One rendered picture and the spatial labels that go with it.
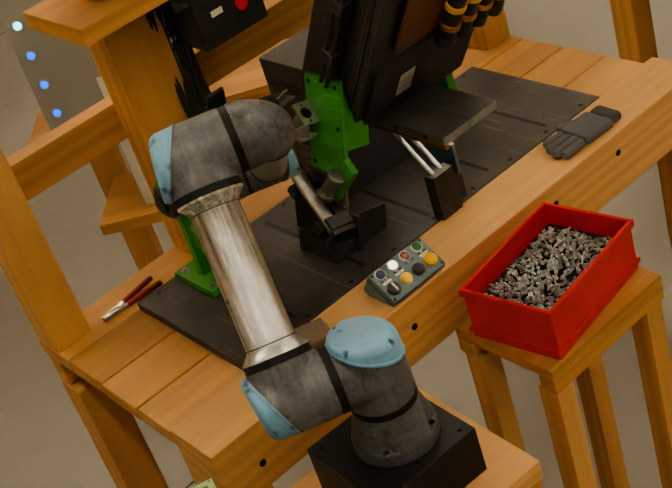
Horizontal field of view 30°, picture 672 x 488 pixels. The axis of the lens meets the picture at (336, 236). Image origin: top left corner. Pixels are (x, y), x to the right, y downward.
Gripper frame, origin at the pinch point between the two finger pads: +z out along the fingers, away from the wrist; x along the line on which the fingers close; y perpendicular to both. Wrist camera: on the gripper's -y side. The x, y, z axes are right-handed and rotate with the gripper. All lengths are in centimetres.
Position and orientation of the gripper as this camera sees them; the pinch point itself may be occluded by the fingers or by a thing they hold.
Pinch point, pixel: (300, 118)
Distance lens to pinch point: 264.9
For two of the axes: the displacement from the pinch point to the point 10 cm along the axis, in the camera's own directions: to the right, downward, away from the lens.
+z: 7.5, -2.7, 6.0
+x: -4.9, -8.4, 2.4
